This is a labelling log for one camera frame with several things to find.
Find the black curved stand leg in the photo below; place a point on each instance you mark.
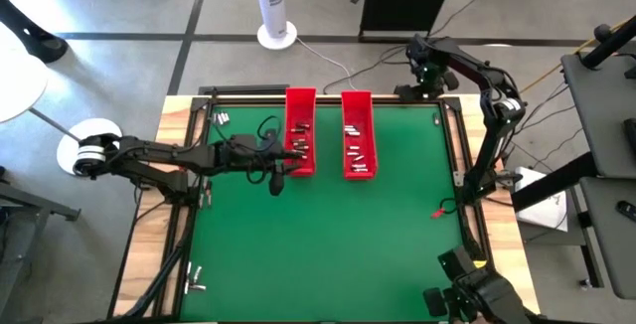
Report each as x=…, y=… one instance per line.
x=42, y=46

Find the black flat bar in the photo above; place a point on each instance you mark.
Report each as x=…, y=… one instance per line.
x=238, y=89

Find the small red clip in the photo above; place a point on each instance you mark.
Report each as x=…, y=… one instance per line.
x=437, y=213

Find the red plastic bin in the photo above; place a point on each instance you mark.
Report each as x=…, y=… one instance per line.
x=359, y=108
x=300, y=108

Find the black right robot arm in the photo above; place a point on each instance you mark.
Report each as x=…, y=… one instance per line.
x=497, y=125

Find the black handheld device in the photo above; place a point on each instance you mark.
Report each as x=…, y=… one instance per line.
x=477, y=289

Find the tall black cabinet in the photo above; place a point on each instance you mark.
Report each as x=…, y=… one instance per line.
x=402, y=1

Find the black frame strut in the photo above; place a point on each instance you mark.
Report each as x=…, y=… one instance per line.
x=469, y=232
x=164, y=274

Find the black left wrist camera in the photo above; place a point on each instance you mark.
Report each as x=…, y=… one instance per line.
x=243, y=144

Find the white round pedestal table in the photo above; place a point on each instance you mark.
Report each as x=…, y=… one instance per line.
x=64, y=150

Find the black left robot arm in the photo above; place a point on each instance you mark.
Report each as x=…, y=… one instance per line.
x=164, y=157

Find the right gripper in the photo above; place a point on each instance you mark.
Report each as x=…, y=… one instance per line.
x=449, y=80

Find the black diagonal beam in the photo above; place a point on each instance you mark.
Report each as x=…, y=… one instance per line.
x=556, y=184

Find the green table mat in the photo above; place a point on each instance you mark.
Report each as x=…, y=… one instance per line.
x=323, y=244

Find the white paper sheet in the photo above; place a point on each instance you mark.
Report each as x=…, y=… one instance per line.
x=551, y=214

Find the black flat device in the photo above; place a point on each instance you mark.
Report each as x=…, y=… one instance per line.
x=631, y=137

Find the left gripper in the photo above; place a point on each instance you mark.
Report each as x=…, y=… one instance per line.
x=275, y=182

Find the black pole stand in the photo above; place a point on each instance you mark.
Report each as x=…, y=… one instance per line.
x=608, y=43

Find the black aluminium table frame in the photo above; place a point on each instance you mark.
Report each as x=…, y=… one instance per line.
x=238, y=100

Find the grey metal cart frame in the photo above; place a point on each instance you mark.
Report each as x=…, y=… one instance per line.
x=30, y=201

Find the grey workbench top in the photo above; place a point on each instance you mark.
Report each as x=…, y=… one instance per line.
x=616, y=254
x=601, y=115

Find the black remote control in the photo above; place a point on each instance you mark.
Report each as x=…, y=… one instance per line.
x=627, y=210

